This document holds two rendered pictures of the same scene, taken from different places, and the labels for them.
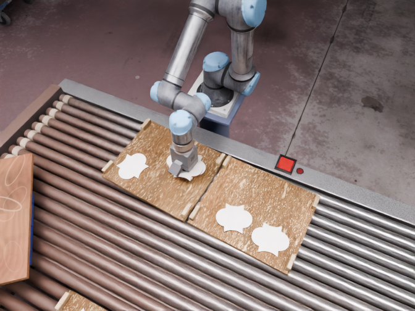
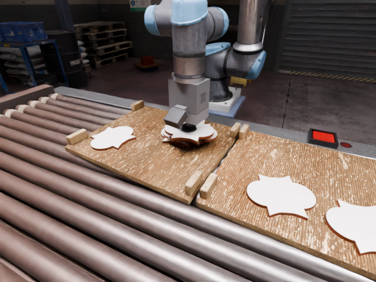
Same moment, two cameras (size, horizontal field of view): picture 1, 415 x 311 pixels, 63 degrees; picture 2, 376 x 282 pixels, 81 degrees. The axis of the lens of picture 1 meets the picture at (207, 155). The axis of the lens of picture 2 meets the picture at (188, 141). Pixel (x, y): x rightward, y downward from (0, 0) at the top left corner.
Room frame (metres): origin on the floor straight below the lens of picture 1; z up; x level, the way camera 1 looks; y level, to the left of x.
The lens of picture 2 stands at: (0.21, 0.11, 1.28)
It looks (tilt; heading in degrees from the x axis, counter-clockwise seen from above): 32 degrees down; 358
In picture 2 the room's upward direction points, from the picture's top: straight up
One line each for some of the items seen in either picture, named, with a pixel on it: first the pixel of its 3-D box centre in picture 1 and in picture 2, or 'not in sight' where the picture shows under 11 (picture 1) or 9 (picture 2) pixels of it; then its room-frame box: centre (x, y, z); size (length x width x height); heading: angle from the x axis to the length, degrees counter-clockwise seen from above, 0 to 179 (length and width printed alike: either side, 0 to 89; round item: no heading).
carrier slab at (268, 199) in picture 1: (255, 210); (309, 184); (0.57, -0.18, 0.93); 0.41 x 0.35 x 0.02; 60
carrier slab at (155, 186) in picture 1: (165, 166); (158, 139); (0.78, 0.18, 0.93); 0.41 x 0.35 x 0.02; 59
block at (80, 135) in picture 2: (107, 167); (77, 136); (0.77, 0.42, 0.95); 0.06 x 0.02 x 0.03; 149
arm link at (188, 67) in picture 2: (181, 140); (188, 64); (0.74, 0.09, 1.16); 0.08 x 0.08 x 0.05
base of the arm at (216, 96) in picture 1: (215, 86); (214, 84); (1.23, -0.04, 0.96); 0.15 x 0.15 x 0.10
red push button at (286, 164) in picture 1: (285, 164); (322, 138); (0.79, -0.33, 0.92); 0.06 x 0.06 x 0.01; 64
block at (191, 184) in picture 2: (186, 210); (193, 182); (0.57, 0.08, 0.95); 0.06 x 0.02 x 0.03; 149
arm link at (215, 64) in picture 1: (217, 69); (217, 59); (1.22, -0.05, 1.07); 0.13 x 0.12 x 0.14; 59
